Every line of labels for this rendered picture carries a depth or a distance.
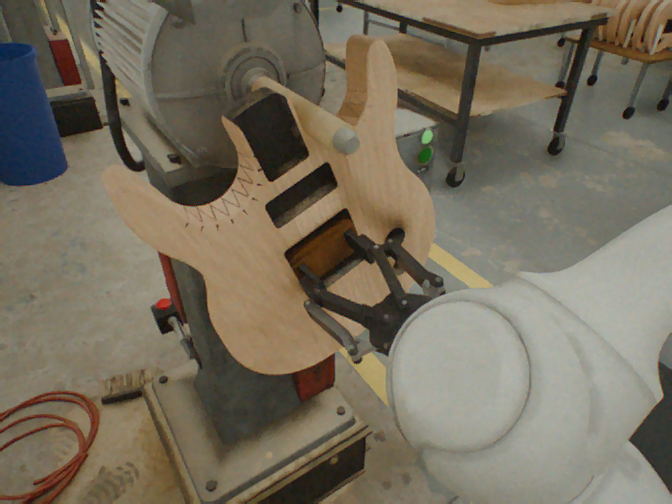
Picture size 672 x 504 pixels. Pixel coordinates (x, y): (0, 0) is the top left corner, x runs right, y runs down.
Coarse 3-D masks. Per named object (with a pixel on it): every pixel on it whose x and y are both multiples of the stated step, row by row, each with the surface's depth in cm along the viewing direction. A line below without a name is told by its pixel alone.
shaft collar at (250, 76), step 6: (246, 72) 60; (252, 72) 60; (258, 72) 59; (264, 72) 60; (246, 78) 60; (252, 78) 59; (258, 78) 60; (270, 78) 61; (240, 84) 61; (246, 84) 60; (252, 84) 60; (246, 90) 60
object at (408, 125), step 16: (400, 112) 90; (400, 128) 84; (416, 128) 84; (432, 128) 85; (400, 144) 82; (416, 144) 84; (432, 144) 87; (416, 160) 86; (432, 160) 89; (416, 176) 89
